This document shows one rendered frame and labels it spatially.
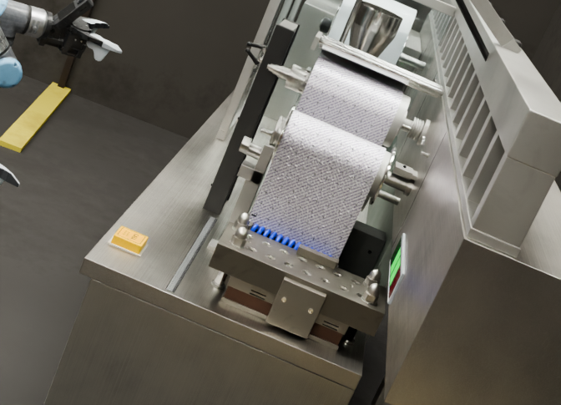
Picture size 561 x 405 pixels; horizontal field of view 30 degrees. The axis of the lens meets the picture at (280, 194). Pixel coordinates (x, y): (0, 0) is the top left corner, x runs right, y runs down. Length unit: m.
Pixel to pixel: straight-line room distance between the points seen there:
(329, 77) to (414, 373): 1.15
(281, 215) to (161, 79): 4.09
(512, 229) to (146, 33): 5.01
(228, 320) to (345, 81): 0.71
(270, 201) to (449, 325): 0.92
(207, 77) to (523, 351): 4.98
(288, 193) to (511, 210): 0.95
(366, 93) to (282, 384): 0.77
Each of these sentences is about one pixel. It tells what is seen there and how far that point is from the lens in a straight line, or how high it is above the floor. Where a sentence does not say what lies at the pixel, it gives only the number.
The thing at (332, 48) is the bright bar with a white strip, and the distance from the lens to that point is 2.68.
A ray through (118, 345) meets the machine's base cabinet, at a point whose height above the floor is 0.74.
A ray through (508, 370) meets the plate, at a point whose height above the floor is 1.27.
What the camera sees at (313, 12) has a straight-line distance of 3.42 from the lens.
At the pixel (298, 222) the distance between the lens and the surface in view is 2.48.
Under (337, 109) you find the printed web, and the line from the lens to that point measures 2.64.
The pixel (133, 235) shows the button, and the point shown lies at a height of 0.92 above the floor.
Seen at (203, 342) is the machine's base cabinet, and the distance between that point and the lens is 2.34.
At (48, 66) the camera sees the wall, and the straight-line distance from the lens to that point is 6.60.
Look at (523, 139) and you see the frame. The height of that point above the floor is 1.61.
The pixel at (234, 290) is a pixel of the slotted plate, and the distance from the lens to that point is 2.35.
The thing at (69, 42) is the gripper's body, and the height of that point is 1.20.
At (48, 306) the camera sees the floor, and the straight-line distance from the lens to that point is 4.03.
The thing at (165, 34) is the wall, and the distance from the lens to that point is 6.45.
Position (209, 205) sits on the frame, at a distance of 2.85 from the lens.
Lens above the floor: 1.86
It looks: 17 degrees down
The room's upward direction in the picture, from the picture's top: 23 degrees clockwise
